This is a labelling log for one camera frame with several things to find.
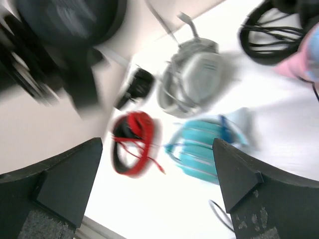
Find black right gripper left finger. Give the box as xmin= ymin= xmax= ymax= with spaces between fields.
xmin=0 ymin=137 xmax=103 ymax=239

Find teal cat ear headphones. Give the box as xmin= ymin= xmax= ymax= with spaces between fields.
xmin=165 ymin=108 xmax=251 ymax=185

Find black Panasonic headphones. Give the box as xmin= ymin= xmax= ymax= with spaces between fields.
xmin=0 ymin=0 xmax=128 ymax=114

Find black wrapped headphones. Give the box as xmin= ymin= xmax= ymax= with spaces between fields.
xmin=239 ymin=0 xmax=319 ymax=65

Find small black headphones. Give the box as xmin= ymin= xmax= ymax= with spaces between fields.
xmin=114 ymin=67 xmax=155 ymax=110

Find red black headphones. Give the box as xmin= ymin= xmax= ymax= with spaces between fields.
xmin=112 ymin=111 xmax=165 ymax=177

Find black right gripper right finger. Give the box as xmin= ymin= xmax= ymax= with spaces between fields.
xmin=212 ymin=138 xmax=319 ymax=239

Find grey white headphones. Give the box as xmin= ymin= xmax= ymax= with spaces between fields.
xmin=157 ymin=12 xmax=222 ymax=118

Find pink and blue headphones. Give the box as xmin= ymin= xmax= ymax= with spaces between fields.
xmin=275 ymin=23 xmax=319 ymax=83

